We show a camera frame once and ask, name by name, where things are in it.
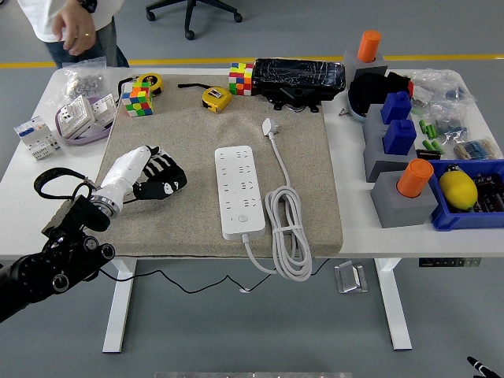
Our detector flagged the grey stepped block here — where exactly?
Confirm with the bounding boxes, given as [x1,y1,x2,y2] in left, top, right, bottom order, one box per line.
[361,104,418,183]

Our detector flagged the white wall socket panel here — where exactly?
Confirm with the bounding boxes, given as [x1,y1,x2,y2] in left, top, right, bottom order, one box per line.
[56,95,98,139]

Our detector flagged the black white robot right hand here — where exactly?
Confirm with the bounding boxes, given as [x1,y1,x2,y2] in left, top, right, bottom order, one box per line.
[466,356,494,378]

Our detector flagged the light blue bowl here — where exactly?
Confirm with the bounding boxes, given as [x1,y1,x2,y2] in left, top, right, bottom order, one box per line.
[347,88,371,125]

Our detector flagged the white table leg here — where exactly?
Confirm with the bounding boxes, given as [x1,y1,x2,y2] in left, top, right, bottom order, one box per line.
[373,258,413,351]
[102,259,138,354]

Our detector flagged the grey block with hole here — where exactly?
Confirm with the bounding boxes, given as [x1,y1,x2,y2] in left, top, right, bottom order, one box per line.
[370,171,440,229]
[343,49,389,86]

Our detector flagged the stickerless colourful puzzle cube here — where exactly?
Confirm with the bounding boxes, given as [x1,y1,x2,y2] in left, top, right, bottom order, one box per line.
[120,80,154,118]

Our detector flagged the black film-wrapped device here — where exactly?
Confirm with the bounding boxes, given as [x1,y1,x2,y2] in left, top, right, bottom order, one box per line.
[251,57,347,98]

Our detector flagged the clear bag of white parts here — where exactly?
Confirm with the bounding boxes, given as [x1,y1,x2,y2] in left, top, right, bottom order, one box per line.
[409,69,480,109]

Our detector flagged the white-framed colourful puzzle cube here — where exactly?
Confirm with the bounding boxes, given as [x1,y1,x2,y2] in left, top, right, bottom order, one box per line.
[228,61,256,97]

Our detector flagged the metal bracket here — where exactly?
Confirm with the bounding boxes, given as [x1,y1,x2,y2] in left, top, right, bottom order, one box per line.
[333,260,369,295]

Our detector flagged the person's left hand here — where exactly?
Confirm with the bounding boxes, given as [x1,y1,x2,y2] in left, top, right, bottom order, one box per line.
[52,0,96,56]

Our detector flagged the orange cylinder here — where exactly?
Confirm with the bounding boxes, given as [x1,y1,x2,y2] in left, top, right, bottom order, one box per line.
[357,30,382,64]
[396,158,435,199]

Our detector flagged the clear bag of resistors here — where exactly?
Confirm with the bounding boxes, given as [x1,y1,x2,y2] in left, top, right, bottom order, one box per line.
[452,135,504,162]

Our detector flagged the grey-brown mat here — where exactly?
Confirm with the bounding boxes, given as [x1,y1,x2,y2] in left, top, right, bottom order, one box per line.
[89,73,344,261]

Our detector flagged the blue square peg block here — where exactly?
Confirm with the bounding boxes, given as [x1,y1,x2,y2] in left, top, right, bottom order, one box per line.
[380,91,413,125]
[383,119,417,157]

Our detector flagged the yellow black round tape measure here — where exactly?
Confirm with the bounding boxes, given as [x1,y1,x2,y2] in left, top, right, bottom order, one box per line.
[133,72,165,98]

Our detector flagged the clear bag of blue parts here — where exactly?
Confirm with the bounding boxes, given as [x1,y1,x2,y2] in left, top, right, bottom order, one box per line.
[431,102,472,139]

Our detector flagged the black capacitors pile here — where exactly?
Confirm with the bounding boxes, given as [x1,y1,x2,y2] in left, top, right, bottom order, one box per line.
[470,172,504,213]

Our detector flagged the black table control panel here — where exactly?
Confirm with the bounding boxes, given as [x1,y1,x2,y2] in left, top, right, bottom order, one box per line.
[418,258,482,269]

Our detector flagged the white power strip with cord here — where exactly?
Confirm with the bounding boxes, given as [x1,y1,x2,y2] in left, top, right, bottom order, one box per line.
[214,117,315,283]

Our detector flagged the black office chair base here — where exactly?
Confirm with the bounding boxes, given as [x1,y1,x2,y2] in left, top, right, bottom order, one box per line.
[145,0,244,41]

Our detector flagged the black cloth bundle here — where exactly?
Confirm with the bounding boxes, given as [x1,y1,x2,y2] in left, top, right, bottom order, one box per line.
[348,72,413,119]

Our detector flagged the blue plastic bin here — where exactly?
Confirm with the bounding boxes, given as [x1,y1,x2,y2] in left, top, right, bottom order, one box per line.
[427,158,504,232]

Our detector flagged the clear bag of metal screws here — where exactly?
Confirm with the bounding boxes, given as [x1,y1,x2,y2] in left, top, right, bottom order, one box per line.
[58,56,121,103]

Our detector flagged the white circuit breaker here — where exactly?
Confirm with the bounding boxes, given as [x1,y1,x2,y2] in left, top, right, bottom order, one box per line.
[13,116,63,161]

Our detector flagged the yellow lemon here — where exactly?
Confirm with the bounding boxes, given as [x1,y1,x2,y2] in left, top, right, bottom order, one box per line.
[439,169,479,209]

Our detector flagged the person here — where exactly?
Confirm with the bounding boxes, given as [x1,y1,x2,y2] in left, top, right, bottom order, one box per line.
[17,0,131,69]

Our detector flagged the purple oval basket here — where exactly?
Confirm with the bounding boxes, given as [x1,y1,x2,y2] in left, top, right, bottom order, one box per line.
[54,94,117,147]

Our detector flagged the black plug with thin cord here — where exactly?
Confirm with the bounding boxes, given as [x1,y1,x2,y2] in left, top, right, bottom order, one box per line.
[98,163,334,295]

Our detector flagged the black plastic mounting base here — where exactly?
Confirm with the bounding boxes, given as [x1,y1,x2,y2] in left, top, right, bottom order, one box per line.
[261,87,323,113]

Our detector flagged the yellow tape measure black strap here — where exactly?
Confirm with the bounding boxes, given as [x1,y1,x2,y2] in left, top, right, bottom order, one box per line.
[177,82,233,114]

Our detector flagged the white wall switch panel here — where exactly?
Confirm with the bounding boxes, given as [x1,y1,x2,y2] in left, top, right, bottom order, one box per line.
[91,95,118,131]

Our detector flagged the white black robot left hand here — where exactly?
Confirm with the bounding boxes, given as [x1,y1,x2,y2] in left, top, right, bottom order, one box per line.
[96,144,188,202]

